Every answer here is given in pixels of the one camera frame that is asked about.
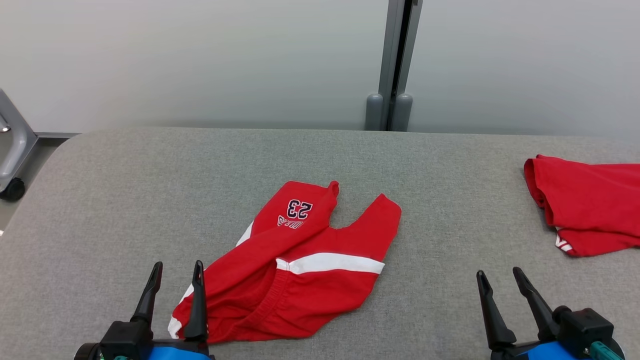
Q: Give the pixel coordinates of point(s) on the blue right wrist camera housing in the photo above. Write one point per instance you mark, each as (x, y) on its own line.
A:
(555, 352)

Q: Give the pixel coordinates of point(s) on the red jersey with black lettering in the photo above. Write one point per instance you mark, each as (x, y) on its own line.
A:
(590, 200)

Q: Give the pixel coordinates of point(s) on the grey partition post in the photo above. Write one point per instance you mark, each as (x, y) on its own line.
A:
(395, 60)

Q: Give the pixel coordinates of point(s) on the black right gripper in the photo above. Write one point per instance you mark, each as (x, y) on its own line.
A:
(585, 327)

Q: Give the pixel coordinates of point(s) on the red shorts with number 23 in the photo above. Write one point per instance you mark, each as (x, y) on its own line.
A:
(300, 270)

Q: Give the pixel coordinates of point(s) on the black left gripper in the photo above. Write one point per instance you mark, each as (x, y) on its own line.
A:
(122, 340)

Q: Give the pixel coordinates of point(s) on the grey wheeled cart leg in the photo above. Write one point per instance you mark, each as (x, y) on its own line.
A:
(12, 150)

